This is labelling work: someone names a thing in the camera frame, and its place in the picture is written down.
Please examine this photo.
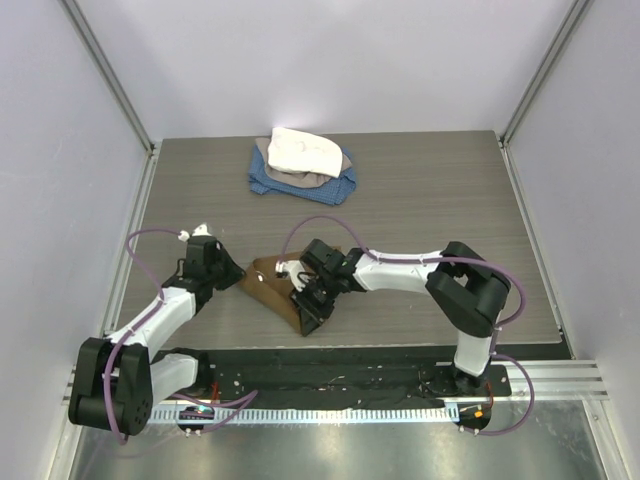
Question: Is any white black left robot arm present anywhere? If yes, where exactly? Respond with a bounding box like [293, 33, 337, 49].
[68, 234, 245, 442]

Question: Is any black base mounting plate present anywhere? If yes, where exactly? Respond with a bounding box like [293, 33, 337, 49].
[159, 344, 516, 409]

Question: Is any white folded cloth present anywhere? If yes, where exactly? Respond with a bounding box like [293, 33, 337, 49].
[267, 127, 343, 178]

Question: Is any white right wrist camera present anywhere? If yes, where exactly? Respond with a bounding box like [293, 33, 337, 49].
[275, 260, 315, 292]

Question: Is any aluminium frame rail right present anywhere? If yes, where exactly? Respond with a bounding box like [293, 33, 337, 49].
[498, 0, 593, 148]

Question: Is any aluminium frame rail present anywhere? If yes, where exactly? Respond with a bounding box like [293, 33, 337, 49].
[498, 0, 593, 148]
[59, 0, 154, 154]

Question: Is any brown cloth napkin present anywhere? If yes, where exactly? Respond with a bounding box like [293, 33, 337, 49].
[236, 244, 346, 337]

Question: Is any aluminium frame rail left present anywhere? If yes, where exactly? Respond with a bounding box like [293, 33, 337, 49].
[59, 0, 154, 154]

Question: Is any white slotted cable duct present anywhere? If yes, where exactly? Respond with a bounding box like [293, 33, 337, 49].
[148, 403, 459, 425]

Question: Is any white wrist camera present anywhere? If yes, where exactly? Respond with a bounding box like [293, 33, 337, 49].
[275, 260, 315, 292]
[178, 223, 212, 242]

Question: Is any blue checkered cloth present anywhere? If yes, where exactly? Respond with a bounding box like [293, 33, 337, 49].
[248, 146, 357, 206]

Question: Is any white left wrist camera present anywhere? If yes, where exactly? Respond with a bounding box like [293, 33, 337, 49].
[178, 223, 212, 242]

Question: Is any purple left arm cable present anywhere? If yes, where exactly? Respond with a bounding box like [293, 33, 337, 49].
[102, 226, 260, 446]

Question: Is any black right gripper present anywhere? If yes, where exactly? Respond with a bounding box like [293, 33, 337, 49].
[290, 271, 341, 335]

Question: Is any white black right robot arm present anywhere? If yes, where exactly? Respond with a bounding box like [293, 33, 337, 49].
[276, 239, 511, 396]

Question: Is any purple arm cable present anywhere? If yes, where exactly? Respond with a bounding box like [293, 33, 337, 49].
[279, 215, 536, 437]
[102, 226, 260, 446]

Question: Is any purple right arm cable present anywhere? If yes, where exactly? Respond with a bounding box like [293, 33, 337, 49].
[279, 215, 536, 437]

